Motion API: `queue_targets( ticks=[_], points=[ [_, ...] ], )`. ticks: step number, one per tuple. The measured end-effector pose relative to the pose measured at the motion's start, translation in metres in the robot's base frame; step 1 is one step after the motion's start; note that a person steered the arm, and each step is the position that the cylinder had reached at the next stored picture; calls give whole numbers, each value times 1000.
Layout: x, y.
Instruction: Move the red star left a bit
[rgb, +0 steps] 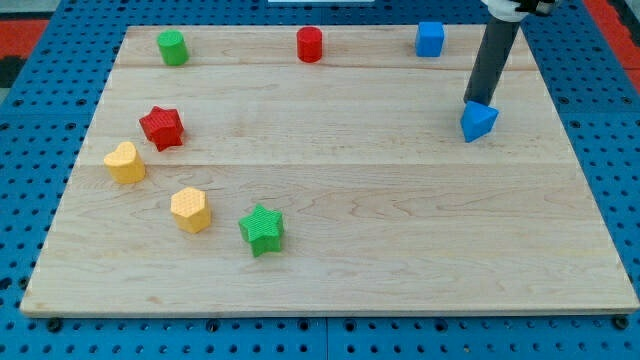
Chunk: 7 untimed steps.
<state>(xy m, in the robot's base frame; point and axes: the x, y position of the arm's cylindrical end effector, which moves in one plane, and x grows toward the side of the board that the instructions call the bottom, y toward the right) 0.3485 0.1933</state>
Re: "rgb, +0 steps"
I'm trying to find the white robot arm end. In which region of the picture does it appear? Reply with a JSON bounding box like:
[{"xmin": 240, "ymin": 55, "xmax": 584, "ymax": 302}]
[{"xmin": 481, "ymin": 0, "xmax": 561, "ymax": 23}]

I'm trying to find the green star block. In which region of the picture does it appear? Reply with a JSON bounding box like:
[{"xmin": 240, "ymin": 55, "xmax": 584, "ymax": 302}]
[{"xmin": 238, "ymin": 204, "xmax": 284, "ymax": 257}]

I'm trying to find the red star block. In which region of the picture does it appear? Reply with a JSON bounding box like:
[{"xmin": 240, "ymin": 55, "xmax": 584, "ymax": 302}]
[{"xmin": 139, "ymin": 106, "xmax": 184, "ymax": 152}]

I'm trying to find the light wooden board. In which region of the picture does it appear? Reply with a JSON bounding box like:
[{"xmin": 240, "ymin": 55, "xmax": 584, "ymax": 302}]
[{"xmin": 21, "ymin": 25, "xmax": 639, "ymax": 318}]

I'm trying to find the yellow hexagon block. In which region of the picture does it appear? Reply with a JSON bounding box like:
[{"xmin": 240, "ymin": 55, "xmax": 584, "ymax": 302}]
[{"xmin": 170, "ymin": 187, "xmax": 212, "ymax": 234}]

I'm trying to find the red cylinder block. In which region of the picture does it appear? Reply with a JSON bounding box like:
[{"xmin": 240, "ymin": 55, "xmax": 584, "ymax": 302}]
[{"xmin": 296, "ymin": 26, "xmax": 323, "ymax": 63}]

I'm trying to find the blue triangle block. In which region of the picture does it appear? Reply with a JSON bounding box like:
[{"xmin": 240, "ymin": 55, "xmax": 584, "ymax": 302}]
[{"xmin": 460, "ymin": 100, "xmax": 499, "ymax": 143}]

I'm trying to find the blue cube block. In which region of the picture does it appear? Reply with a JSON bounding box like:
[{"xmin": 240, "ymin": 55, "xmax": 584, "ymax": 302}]
[{"xmin": 415, "ymin": 22, "xmax": 445, "ymax": 57}]

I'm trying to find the green cylinder block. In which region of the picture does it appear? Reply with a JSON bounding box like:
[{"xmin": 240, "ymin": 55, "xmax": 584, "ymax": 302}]
[{"xmin": 156, "ymin": 29, "xmax": 189, "ymax": 66}]

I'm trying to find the yellow heart block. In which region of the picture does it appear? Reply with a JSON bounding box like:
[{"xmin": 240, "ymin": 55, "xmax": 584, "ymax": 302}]
[{"xmin": 103, "ymin": 141, "xmax": 146, "ymax": 184}]

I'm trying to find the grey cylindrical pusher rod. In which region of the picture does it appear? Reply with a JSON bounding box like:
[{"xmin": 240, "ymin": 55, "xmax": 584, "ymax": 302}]
[{"xmin": 463, "ymin": 17, "xmax": 520, "ymax": 106}]

